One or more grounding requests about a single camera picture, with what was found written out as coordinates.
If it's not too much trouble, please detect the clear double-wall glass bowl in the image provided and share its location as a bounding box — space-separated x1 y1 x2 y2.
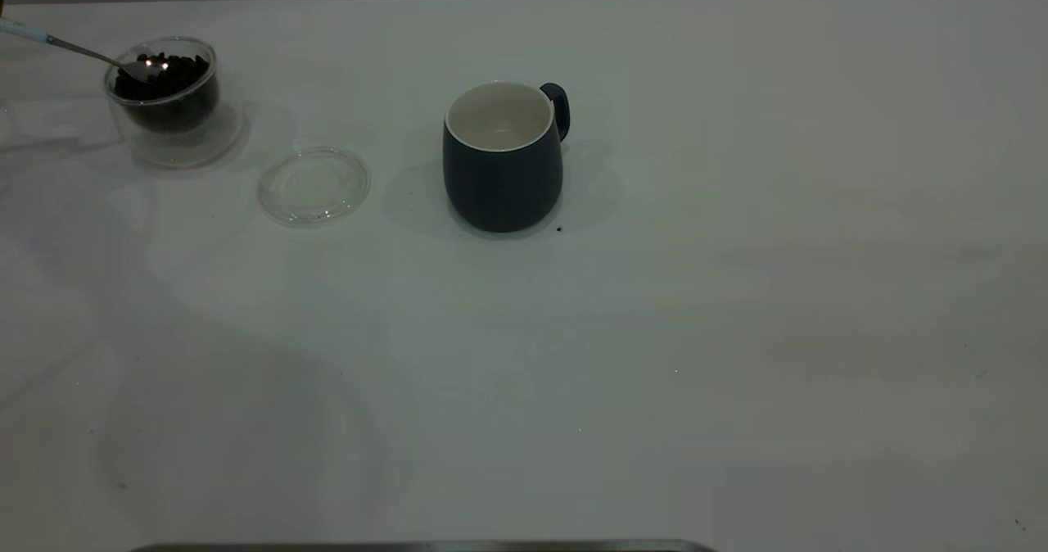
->
102 36 245 170

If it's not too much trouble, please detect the metal spoon pale blue handle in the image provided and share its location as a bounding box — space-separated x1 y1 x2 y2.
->
0 18 170 82

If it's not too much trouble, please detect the dark coffee beans pile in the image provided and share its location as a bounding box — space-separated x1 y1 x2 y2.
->
113 52 220 133

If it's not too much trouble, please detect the dark grey cup white inside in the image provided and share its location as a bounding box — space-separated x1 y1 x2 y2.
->
442 81 571 234

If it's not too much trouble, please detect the clear glass saucer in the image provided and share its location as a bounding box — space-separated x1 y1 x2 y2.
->
259 144 372 227

